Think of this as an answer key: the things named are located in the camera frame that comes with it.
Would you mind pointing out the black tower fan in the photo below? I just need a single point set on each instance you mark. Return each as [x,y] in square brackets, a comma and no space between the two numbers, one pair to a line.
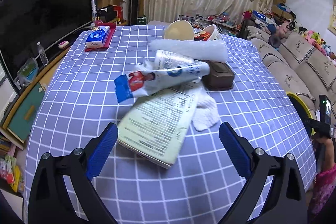
[133,12]

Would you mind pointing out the red tray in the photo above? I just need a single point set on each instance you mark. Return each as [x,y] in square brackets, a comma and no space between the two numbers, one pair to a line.
[108,39]

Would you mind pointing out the clear water bottle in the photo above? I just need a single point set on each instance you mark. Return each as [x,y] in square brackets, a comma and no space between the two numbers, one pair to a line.
[42,54]

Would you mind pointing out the green tv cabinet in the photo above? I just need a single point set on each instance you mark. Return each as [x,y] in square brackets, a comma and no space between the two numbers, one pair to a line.
[18,120]

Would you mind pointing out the pink soap dish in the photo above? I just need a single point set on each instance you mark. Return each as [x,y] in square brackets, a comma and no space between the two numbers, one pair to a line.
[63,44]

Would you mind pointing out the person right hand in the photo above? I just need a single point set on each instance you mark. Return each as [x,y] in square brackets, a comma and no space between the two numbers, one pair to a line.
[328,152]

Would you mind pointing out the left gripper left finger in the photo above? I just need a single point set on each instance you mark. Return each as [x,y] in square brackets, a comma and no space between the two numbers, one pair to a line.
[49,200]

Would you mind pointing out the cardboard boxes by tv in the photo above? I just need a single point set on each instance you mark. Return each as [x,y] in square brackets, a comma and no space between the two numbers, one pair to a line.
[117,6]

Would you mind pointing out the blue white snack bag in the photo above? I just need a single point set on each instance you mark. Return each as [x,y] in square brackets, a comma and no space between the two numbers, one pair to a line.
[157,78]

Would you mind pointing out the cream printed paper box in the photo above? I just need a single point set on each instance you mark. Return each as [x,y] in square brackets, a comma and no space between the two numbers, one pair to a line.
[155,127]

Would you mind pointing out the beige sofa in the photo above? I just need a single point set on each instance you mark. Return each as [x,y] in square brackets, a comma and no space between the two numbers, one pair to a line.
[299,67]

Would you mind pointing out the clear glass fish bowl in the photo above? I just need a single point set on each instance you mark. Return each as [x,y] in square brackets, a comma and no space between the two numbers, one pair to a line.
[28,72]

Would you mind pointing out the paper bowl with red trash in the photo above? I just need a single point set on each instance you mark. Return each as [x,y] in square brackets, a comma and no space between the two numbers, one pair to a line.
[208,33]

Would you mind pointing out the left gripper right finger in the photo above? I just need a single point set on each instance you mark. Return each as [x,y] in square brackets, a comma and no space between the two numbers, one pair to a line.
[285,202]

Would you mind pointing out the toys on floor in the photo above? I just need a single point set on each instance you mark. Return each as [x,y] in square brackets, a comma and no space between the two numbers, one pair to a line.
[222,22]

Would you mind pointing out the stacked cardboard boxes corner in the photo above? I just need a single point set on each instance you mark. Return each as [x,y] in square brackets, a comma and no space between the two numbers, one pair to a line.
[280,1]

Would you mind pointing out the pile of plush toys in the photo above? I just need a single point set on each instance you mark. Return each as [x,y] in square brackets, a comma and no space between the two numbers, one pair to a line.
[288,24]

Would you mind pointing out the large black television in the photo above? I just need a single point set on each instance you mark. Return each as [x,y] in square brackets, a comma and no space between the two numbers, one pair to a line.
[24,23]

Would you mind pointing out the beige paper bowl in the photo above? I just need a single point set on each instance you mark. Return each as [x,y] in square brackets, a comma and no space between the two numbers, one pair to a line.
[179,30]

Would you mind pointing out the blue checkered tablecloth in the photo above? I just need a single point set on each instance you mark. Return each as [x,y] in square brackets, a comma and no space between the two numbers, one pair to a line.
[81,101]

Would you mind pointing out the yellow rim trash bin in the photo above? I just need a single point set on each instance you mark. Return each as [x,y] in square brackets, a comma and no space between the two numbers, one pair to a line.
[302,111]

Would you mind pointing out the brown plastic box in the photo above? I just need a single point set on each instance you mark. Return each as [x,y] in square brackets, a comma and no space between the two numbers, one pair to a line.
[221,76]

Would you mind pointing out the blue tissue pack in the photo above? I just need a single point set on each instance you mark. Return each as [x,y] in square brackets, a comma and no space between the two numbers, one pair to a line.
[97,37]

